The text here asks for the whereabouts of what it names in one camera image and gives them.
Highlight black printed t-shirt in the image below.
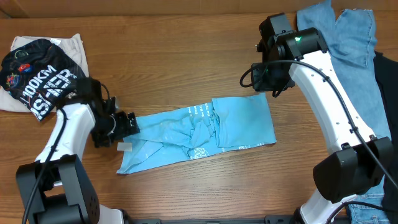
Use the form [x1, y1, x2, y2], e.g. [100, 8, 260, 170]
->
[1, 39, 86, 121]

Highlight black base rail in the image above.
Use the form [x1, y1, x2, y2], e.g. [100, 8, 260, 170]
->
[124, 215, 296, 224]

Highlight black garment at right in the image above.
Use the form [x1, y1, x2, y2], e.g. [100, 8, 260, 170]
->
[374, 52, 397, 224]

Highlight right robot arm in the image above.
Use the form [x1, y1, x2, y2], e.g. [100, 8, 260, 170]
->
[247, 13, 394, 223]

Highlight blue denim jeans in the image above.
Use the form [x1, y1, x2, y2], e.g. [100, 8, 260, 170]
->
[295, 0, 392, 224]

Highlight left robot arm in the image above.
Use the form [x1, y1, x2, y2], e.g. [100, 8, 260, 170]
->
[16, 78, 139, 224]

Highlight beige folded garment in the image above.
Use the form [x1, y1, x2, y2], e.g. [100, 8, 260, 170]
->
[0, 34, 90, 113]

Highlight light blue t-shirt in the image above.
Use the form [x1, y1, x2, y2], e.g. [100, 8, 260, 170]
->
[117, 93, 277, 174]

